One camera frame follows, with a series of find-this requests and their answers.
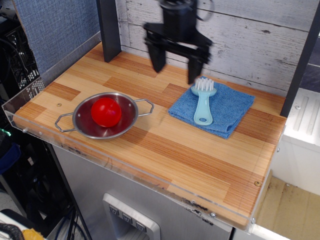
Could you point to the blue folded cloth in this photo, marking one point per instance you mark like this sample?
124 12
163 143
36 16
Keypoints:
227 108

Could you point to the black plastic crate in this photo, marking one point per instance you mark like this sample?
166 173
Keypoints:
18 66

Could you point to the steel bowl with wire handles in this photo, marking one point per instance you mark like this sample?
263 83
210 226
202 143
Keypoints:
84 124

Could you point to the light blue dish brush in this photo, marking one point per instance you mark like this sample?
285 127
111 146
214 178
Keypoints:
203 88

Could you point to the dark grey post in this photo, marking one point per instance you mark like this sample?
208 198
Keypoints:
302 63
109 29

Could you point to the red ball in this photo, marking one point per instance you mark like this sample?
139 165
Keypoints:
106 112

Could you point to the grey button dispenser panel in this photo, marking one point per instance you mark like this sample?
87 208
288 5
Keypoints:
128 223

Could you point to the dark grey left post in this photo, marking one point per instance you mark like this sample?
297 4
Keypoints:
109 29

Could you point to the dark grey right post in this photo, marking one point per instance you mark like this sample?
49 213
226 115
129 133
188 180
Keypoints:
302 63

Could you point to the stainless steel cabinet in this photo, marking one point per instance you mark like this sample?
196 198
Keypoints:
140 200

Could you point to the clear acrylic table guard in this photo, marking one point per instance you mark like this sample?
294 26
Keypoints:
215 179

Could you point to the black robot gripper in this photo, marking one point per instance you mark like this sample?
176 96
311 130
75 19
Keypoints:
178 34

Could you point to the white plastic unit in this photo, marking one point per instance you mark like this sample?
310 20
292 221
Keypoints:
296 160

